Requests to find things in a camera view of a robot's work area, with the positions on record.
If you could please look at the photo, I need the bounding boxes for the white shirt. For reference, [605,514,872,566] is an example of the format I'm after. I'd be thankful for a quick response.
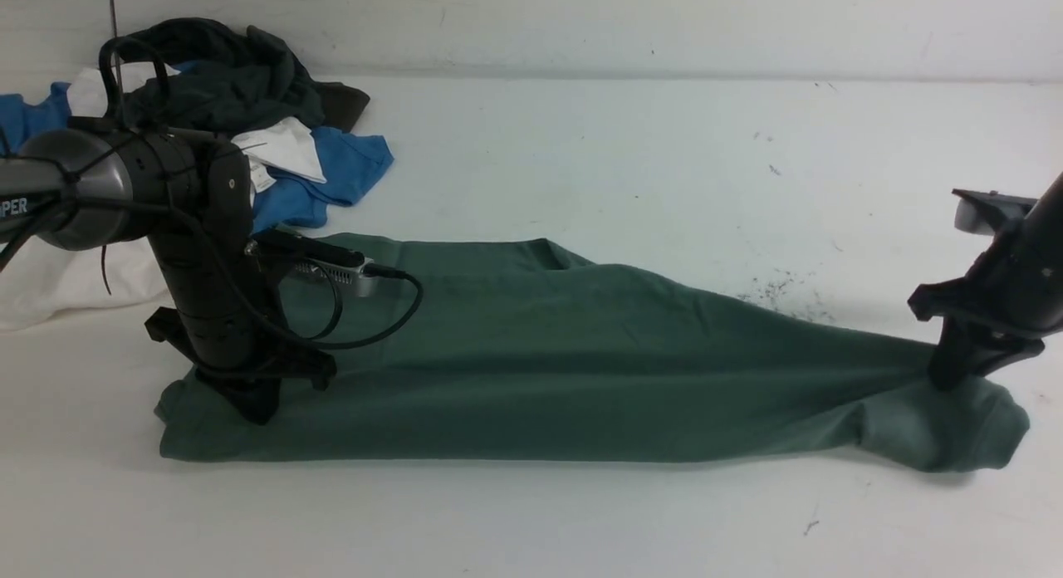
[1,68,326,332]

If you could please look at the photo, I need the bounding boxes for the dark grey shirt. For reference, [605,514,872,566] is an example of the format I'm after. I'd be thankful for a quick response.
[98,17,326,135]

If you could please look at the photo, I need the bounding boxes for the blue shirt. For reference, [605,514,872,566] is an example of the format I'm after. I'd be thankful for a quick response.
[1,77,394,233]

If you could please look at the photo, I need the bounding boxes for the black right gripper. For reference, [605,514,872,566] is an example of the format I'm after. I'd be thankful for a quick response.
[908,196,1062,392]

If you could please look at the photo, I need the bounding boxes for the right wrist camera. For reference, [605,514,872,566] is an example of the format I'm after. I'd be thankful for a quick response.
[952,189,1039,235]

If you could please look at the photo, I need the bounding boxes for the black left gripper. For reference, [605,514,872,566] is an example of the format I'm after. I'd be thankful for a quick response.
[133,131,337,425]

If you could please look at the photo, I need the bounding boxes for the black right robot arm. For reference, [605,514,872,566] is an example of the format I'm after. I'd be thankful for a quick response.
[908,179,1062,391]

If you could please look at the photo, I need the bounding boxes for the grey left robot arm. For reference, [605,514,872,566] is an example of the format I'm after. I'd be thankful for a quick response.
[2,129,336,425]

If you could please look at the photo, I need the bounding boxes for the green long sleeve shirt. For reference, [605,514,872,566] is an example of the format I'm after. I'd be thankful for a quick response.
[156,233,1030,473]

